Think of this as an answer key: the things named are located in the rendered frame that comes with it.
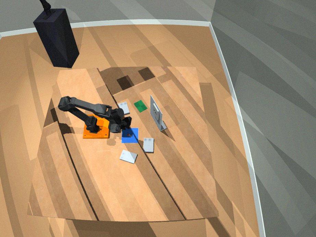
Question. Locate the green flat square mat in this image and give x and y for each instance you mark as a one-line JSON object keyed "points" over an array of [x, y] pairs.
{"points": [[140, 106]]}

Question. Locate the blue square patch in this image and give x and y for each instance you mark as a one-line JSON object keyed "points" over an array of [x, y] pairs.
{"points": [[129, 139]]}

